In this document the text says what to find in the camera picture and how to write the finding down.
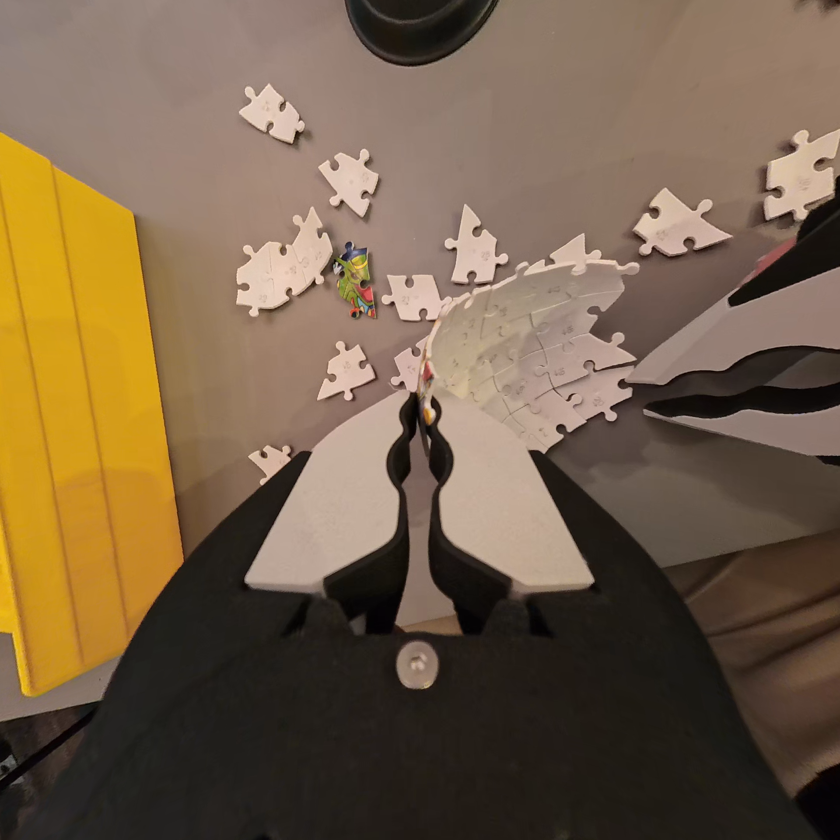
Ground joined white puzzle strip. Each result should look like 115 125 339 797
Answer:
235 206 334 320

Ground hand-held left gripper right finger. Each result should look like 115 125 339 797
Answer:
427 397 595 599

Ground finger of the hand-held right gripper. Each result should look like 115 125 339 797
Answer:
625 266 840 388
643 381 840 468

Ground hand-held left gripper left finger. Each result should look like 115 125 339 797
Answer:
244 392 412 599

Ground yellow plastic bin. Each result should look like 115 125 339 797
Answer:
0 131 185 698

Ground white puzzle pieces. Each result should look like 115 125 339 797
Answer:
238 83 840 487

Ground black round stand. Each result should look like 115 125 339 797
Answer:
344 0 501 67

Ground partly built white puzzle ball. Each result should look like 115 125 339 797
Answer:
413 252 641 455

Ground colourful printed puzzle piece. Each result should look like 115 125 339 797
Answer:
331 241 379 321

